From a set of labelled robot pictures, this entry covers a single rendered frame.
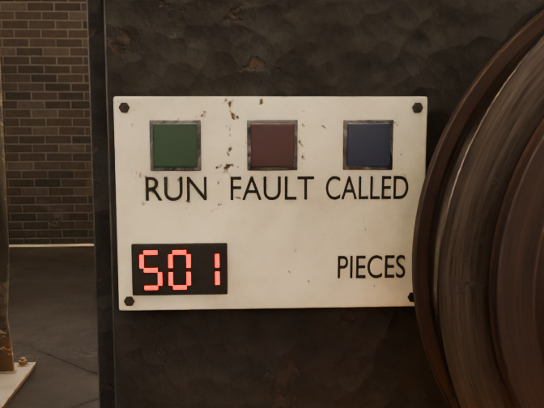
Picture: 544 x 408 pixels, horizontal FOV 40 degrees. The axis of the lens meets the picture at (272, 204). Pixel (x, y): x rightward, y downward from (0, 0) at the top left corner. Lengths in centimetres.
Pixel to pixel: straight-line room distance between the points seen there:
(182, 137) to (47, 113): 617
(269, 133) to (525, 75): 21
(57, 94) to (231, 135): 615
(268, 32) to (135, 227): 20
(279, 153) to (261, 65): 8
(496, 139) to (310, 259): 20
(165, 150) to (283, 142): 10
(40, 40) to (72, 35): 28
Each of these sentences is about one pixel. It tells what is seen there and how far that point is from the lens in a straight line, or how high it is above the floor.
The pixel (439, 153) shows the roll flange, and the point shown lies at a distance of 58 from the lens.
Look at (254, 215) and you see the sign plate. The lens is 63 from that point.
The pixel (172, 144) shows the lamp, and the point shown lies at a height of 120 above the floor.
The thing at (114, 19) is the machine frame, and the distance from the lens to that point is 65.
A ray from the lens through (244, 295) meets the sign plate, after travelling 64.
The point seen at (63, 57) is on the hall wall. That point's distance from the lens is 675.
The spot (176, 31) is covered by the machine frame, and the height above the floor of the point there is 129.
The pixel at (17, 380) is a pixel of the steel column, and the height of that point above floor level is 3.
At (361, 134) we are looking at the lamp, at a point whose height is 121.
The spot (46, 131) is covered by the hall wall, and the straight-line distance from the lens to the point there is 678.
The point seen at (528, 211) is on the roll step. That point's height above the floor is 116.
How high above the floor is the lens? 123
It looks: 8 degrees down
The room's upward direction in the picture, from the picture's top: straight up
